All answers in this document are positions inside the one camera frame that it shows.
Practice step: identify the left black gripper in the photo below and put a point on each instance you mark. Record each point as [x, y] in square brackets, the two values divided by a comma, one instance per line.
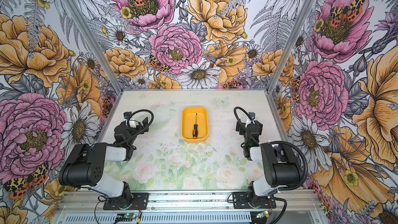
[145, 125]

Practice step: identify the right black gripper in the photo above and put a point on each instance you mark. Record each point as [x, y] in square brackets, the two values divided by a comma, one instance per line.
[242, 126]

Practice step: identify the orange black handled screwdriver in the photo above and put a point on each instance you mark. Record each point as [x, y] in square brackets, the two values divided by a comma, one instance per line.
[195, 127]

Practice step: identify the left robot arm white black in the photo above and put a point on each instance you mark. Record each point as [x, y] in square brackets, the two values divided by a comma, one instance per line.
[85, 165]

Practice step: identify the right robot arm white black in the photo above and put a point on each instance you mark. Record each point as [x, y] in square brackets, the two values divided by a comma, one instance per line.
[281, 169]

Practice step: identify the yellow plastic bin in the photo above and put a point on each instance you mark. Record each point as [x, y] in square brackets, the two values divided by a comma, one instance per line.
[187, 123]

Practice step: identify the left green circuit board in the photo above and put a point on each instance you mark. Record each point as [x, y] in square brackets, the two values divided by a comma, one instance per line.
[128, 217]

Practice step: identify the green circuit board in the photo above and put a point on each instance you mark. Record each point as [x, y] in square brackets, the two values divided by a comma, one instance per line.
[128, 217]
[263, 214]

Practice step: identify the right green circuit board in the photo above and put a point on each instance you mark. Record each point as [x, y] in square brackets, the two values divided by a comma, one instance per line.
[263, 214]

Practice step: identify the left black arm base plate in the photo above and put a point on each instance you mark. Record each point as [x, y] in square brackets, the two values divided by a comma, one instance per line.
[137, 201]

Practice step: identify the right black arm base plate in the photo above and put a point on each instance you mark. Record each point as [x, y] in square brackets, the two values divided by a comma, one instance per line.
[243, 200]

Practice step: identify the aluminium mounting rail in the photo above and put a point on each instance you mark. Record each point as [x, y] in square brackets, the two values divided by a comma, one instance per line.
[183, 201]

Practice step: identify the white slotted cable duct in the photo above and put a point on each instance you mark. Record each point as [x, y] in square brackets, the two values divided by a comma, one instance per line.
[164, 218]

